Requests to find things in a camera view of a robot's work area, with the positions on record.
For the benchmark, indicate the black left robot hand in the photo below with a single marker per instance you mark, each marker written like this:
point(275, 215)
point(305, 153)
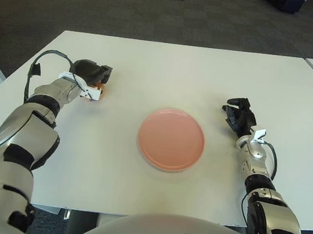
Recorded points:
point(89, 71)

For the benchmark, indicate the dark blue bag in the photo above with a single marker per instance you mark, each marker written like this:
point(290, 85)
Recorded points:
point(288, 3)

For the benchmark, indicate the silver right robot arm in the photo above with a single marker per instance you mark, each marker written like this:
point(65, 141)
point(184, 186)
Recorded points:
point(258, 168)

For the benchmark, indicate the pink round plate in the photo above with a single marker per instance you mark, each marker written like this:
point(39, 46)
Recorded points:
point(171, 139)

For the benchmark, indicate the red apple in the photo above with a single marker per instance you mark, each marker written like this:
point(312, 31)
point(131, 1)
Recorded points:
point(102, 87)

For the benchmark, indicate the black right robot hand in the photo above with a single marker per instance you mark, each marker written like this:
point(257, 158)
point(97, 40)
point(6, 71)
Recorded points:
point(242, 119)

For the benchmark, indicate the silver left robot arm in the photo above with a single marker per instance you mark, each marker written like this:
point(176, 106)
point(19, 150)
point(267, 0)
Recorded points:
point(46, 93)

